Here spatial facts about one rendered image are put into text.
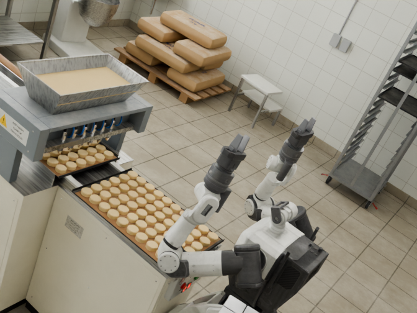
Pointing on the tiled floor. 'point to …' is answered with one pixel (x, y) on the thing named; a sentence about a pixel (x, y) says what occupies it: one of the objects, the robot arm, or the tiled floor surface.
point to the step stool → (259, 95)
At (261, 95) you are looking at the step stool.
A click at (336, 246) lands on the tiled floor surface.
